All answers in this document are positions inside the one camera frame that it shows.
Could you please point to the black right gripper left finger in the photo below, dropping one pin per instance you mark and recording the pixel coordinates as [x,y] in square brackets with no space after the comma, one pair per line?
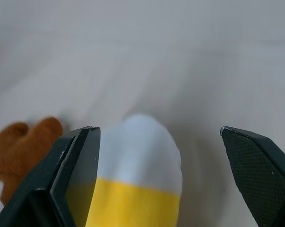
[45,179]

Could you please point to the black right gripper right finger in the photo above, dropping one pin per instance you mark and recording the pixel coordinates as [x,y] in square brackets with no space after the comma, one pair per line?
[258,175]

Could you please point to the brown plush toy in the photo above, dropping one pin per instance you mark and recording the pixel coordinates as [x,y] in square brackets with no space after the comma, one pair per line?
[19,151]

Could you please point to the white and yellow sock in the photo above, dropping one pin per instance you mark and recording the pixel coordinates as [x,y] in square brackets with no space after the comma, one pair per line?
[137,175]

